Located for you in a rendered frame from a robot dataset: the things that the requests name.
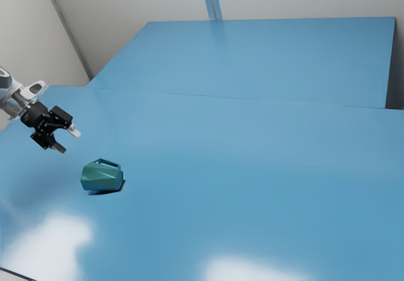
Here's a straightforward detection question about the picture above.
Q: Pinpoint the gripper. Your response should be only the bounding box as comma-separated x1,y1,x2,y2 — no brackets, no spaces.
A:
20,101,81,155

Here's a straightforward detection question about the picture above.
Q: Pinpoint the teal faceted mug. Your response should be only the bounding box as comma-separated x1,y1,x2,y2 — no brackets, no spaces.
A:
80,158,124,193

